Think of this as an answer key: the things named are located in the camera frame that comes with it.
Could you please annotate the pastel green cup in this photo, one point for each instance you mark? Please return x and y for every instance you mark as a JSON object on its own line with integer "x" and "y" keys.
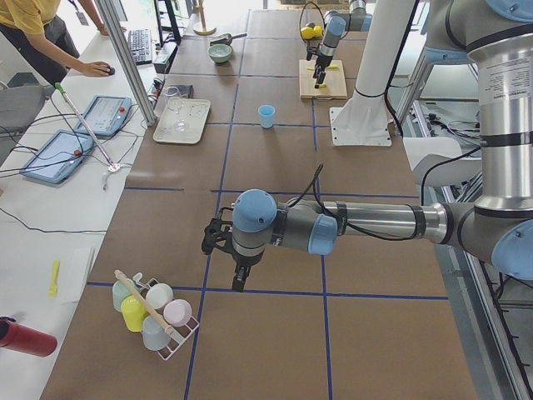
{"x": 119, "y": 293}

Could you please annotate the person in yellow shirt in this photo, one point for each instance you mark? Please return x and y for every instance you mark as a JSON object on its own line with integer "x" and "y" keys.
{"x": 41, "y": 37}

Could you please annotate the red water bottle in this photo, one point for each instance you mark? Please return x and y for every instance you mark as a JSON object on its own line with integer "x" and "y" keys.
{"x": 17, "y": 337}

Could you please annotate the black keyboard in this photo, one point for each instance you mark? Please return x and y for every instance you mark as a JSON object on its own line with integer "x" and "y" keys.
{"x": 140, "y": 46}

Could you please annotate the wooden mug tree stand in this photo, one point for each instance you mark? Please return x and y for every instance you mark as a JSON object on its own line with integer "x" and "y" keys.
{"x": 202, "y": 28}

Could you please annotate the white wire cup rack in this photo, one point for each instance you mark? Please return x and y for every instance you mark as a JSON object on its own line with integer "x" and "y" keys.
{"x": 183, "y": 333}

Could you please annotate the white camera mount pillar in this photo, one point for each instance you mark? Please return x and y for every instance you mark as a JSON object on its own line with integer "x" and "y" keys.
{"x": 362, "y": 121}

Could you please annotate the pink cup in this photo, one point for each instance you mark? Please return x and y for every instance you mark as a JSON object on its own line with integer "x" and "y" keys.
{"x": 177, "y": 312}

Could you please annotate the clear wine glass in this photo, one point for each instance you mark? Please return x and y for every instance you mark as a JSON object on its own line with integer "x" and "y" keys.
{"x": 175, "y": 104}

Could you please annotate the blue teach pendant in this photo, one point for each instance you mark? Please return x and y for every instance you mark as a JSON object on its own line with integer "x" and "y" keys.
{"x": 106, "y": 115}
{"x": 58, "y": 157}

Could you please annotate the cream bear tray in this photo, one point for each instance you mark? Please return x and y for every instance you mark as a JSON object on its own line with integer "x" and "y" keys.
{"x": 194, "y": 112}

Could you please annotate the metal ice scoop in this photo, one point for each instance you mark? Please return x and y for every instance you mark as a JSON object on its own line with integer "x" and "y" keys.
{"x": 226, "y": 38}

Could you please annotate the yellow plastic knife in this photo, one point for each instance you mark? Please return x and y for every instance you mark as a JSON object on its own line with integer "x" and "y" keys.
{"x": 331, "y": 66}

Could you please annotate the grey blue cup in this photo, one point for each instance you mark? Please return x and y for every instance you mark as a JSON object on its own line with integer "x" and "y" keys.
{"x": 153, "y": 335}

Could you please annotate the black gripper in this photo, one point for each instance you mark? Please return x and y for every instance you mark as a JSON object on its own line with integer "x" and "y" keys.
{"x": 245, "y": 261}
{"x": 321, "y": 61}

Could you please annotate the white stick green tip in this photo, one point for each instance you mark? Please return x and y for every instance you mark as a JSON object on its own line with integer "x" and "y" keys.
{"x": 112, "y": 166}

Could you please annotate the yellow cup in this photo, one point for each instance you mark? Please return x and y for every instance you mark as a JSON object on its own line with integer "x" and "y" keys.
{"x": 133, "y": 313}

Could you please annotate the white cup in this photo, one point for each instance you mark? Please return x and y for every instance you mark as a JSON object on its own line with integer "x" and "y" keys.
{"x": 159, "y": 295}

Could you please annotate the wooden rack handle rod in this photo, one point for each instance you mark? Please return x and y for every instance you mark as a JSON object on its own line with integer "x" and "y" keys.
{"x": 168, "y": 329}

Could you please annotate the whole yellow lemon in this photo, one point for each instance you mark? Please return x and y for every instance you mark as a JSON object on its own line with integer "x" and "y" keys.
{"x": 307, "y": 33}
{"x": 318, "y": 31}

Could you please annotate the light blue cup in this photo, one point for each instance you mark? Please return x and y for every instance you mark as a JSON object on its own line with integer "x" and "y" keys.
{"x": 266, "y": 114}

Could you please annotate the yellow plastic spoon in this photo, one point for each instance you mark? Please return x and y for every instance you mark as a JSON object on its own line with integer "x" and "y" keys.
{"x": 52, "y": 290}

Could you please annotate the aluminium frame post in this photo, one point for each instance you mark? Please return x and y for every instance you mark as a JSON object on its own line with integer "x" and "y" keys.
{"x": 119, "y": 42}

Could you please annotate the person's hand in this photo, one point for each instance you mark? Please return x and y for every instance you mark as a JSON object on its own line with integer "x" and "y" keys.
{"x": 94, "y": 69}

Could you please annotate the green bowl of ice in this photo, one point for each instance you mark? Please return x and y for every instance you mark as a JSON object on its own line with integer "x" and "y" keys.
{"x": 220, "y": 53}

